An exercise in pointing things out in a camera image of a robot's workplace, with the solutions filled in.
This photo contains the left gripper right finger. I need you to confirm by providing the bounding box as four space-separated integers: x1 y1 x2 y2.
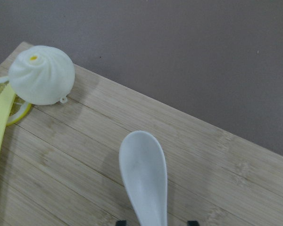
187 220 198 226

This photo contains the bamboo cutting board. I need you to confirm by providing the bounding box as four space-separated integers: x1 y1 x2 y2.
0 66 283 226

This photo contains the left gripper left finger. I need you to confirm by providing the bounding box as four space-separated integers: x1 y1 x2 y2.
116 220 127 226

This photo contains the lemon slice lower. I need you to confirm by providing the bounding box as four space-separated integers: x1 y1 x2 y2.
0 76 32 126

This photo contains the white bun toy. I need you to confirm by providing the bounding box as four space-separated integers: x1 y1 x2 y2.
8 46 75 105

